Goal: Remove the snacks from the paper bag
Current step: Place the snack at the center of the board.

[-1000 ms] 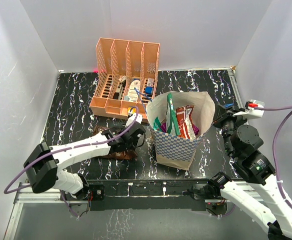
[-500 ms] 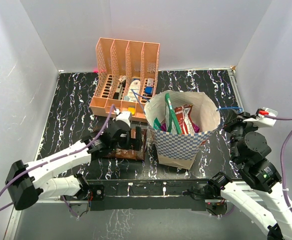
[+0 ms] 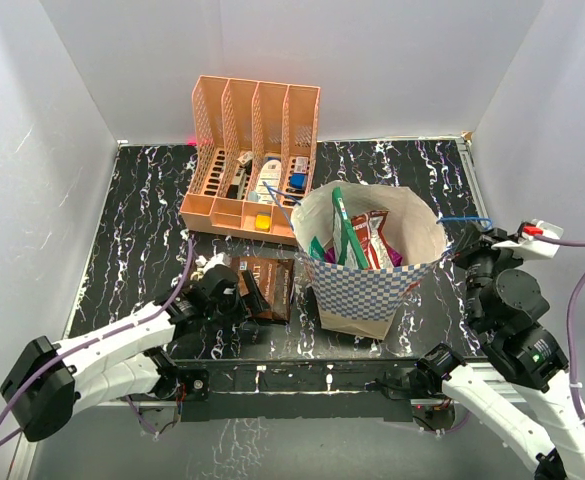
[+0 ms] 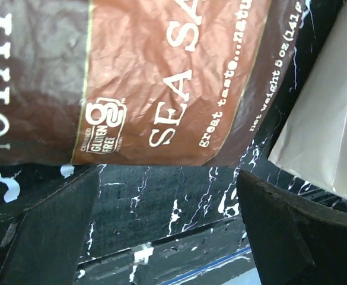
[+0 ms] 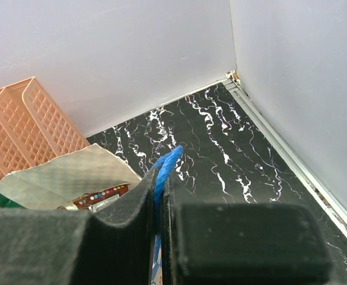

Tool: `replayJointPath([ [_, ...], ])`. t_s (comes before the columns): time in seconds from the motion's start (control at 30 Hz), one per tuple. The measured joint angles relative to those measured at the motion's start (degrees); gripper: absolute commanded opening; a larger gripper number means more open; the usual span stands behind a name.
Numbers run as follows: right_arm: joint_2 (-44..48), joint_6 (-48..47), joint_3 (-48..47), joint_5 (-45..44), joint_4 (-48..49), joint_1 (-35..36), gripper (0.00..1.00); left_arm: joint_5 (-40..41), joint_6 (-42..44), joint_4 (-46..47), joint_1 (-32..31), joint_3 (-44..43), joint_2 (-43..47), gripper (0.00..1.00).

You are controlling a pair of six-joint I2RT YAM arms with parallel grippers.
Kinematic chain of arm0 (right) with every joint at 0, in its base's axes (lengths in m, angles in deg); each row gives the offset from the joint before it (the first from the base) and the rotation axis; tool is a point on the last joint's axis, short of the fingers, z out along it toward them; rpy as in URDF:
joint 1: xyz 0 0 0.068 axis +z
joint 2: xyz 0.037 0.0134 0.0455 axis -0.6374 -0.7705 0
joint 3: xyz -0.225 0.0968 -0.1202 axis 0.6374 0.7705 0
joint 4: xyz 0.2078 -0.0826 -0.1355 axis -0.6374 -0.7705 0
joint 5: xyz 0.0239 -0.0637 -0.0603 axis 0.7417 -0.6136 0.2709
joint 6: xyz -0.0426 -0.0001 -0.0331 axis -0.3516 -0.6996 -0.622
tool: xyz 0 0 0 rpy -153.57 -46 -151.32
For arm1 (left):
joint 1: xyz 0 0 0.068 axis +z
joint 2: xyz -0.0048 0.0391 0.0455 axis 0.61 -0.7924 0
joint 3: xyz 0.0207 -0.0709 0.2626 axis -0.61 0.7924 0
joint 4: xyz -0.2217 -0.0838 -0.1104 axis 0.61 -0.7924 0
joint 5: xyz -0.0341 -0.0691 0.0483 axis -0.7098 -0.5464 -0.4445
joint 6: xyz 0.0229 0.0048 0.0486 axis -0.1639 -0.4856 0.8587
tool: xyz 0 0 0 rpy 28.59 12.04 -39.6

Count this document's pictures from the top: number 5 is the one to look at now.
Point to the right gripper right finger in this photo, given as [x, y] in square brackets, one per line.
[215, 243]

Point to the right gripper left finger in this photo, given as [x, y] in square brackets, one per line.
[112, 246]

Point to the red doritos bag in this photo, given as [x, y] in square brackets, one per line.
[96, 201]

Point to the blue checkered paper bag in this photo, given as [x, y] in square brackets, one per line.
[92, 169]

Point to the orange plastic file organizer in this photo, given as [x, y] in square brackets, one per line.
[33, 128]

